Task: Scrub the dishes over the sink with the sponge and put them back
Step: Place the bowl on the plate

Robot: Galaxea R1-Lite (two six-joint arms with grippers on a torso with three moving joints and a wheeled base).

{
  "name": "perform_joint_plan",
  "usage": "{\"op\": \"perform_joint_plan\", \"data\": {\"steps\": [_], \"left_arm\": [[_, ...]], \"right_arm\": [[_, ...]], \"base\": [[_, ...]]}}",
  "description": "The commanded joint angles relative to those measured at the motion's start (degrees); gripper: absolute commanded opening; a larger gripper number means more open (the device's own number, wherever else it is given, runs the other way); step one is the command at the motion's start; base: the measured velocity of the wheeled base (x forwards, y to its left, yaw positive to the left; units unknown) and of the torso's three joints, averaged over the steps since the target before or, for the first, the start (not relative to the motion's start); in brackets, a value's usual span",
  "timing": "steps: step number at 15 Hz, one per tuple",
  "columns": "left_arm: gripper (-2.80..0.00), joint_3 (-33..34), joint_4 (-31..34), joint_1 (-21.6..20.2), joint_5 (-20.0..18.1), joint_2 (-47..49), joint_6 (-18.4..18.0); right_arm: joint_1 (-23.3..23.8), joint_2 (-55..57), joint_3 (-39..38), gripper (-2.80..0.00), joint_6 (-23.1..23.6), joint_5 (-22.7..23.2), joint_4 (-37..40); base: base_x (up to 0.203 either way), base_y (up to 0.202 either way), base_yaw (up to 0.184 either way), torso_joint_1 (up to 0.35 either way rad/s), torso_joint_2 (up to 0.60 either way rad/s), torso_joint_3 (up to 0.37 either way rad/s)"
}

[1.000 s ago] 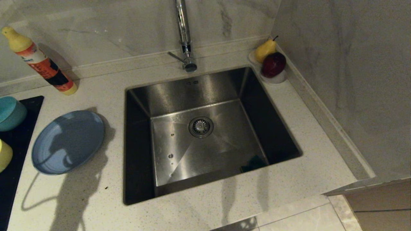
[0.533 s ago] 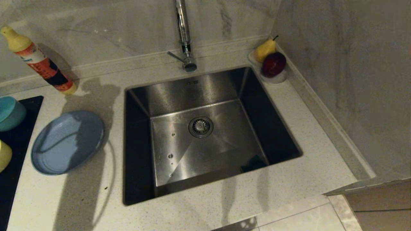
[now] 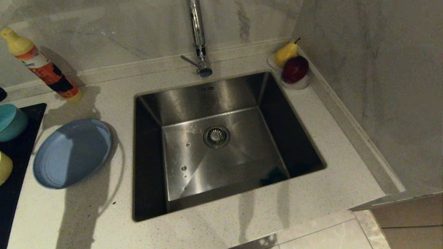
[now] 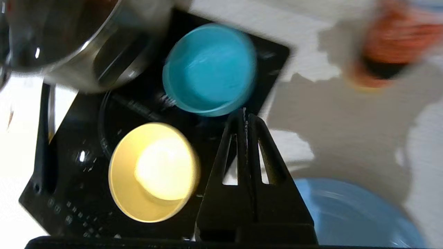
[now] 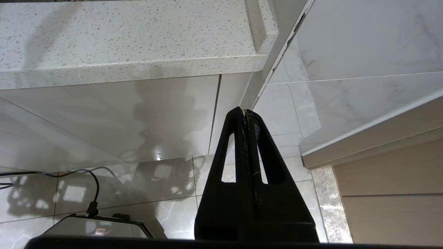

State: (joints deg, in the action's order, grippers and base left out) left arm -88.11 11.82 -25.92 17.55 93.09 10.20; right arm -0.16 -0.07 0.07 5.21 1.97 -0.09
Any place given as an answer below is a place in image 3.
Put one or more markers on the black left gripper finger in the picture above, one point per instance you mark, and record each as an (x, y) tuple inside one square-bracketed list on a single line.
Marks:
[(2, 94)]

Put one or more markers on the teal plastic bowl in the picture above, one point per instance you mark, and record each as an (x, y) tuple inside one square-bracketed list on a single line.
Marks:
[(12, 124)]

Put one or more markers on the orange-label dish soap bottle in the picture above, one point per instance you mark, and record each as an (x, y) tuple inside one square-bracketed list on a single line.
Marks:
[(48, 74)]

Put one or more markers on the yellow plastic bowl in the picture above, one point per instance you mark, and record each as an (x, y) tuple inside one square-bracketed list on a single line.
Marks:
[(5, 167)]

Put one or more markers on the light blue plate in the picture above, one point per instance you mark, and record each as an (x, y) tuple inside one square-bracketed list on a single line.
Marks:
[(72, 152)]

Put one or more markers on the chrome faucet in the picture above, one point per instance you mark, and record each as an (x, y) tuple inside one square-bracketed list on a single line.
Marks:
[(197, 27)]

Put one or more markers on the yellow sponge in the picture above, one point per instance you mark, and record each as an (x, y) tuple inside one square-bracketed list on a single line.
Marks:
[(273, 176)]

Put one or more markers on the metal sink drain strainer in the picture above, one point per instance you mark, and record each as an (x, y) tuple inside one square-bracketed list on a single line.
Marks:
[(216, 137)]

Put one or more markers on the stainless steel sink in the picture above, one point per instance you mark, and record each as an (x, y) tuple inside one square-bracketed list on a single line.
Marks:
[(242, 162)]

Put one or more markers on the black induction cooktop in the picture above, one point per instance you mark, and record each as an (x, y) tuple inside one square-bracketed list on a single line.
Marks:
[(17, 162)]

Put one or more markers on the yellow pear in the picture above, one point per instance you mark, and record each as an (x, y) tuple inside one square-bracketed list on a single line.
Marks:
[(285, 54)]

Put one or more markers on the dark red apple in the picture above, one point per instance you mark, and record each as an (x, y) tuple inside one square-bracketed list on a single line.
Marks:
[(295, 69)]

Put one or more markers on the white fruit dish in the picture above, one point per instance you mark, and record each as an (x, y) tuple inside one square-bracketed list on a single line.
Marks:
[(297, 86)]

